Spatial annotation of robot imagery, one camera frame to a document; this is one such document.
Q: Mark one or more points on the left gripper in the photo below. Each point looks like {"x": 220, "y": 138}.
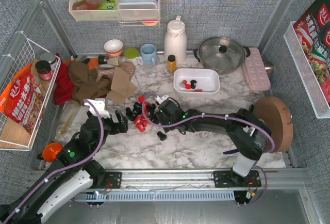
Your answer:
{"x": 116, "y": 124}

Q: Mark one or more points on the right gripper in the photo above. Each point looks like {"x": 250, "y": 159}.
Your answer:
{"x": 154, "y": 111}

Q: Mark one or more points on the brown cloth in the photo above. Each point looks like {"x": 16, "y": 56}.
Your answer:
{"x": 85, "y": 82}

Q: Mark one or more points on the white plastic storage basket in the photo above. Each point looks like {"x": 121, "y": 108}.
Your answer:
{"x": 207, "y": 80}

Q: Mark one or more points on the brown cardboard piece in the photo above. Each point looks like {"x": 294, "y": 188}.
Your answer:
{"x": 121, "y": 87}

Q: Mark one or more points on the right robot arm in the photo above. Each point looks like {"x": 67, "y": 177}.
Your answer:
{"x": 248, "y": 133}

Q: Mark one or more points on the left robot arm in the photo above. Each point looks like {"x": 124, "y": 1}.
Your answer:
{"x": 72, "y": 171}

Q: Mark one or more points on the black coffee capsule bottom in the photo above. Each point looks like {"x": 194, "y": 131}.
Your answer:
{"x": 161, "y": 136}

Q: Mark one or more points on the black coffee capsule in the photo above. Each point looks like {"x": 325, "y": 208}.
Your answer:
{"x": 129, "y": 113}
{"x": 161, "y": 136}

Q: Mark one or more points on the red coffee capsule top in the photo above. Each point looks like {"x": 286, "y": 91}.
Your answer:
{"x": 141, "y": 99}

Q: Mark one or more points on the red coffee capsule bottom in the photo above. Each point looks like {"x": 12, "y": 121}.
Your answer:
{"x": 141, "y": 126}

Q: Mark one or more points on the black coffee capsule left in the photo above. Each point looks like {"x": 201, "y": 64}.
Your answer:
{"x": 129, "y": 113}

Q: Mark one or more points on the orange mug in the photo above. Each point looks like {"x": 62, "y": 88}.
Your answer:
{"x": 50, "y": 152}

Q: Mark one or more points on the clear glass cup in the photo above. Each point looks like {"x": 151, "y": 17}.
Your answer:
{"x": 148, "y": 69}

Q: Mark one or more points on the orange juice bottle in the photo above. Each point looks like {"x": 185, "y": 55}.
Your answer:
{"x": 171, "y": 63}

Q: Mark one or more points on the red cloth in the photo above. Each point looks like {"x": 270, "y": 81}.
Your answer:
{"x": 64, "y": 86}

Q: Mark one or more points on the striped pink towel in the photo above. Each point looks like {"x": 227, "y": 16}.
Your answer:
{"x": 109, "y": 70}

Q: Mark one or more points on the blue mug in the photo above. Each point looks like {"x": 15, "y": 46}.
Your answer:
{"x": 149, "y": 54}

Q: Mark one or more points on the orange plate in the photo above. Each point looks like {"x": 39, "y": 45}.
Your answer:
{"x": 93, "y": 63}

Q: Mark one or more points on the white thermos jug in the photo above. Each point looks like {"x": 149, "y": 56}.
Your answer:
{"x": 175, "y": 41}

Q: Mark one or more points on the green lid cup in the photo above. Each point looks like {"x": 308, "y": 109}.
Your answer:
{"x": 132, "y": 55}

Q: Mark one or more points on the black bottle cap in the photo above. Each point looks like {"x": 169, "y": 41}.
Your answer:
{"x": 102, "y": 59}

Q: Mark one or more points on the orange snack bag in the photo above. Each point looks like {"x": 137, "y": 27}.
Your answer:
{"x": 20, "y": 100}

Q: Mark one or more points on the steel pot with lid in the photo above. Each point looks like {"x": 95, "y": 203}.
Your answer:
{"x": 221, "y": 54}

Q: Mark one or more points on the red lid jar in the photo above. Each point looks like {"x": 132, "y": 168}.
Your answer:
{"x": 44, "y": 70}

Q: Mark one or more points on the purple knife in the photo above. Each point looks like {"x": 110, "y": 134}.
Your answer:
{"x": 229, "y": 152}

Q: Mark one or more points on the orange striped bowl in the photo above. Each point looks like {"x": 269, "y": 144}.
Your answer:
{"x": 113, "y": 47}

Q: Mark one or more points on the silver lid jar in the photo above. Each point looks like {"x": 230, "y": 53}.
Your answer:
{"x": 50, "y": 58}

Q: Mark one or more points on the pink egg tray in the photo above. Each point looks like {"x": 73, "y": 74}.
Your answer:
{"x": 254, "y": 71}

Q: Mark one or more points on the round wooden cutting board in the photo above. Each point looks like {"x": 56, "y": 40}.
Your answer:
{"x": 277, "y": 117}

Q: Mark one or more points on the steel ladle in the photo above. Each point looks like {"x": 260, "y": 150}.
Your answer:
{"x": 269, "y": 67}

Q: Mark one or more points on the clear plastic food container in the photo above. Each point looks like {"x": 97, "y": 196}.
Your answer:
{"x": 137, "y": 9}

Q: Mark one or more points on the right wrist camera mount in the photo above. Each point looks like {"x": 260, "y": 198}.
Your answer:
{"x": 160, "y": 100}

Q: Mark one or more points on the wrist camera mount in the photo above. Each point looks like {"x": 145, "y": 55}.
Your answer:
{"x": 99, "y": 104}
{"x": 160, "y": 100}

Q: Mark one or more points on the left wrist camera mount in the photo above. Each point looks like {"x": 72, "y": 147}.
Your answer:
{"x": 99, "y": 104}

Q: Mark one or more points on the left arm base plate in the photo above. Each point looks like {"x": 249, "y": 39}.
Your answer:
{"x": 112, "y": 180}

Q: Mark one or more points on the white wire side basket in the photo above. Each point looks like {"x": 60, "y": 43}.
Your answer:
{"x": 14, "y": 136}

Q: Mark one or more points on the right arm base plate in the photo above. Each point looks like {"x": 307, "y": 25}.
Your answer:
{"x": 227, "y": 178}

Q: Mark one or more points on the cream wall basket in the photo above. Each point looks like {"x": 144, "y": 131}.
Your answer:
{"x": 103, "y": 10}

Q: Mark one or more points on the white right wall basket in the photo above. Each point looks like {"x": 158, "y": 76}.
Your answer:
{"x": 315, "y": 94}

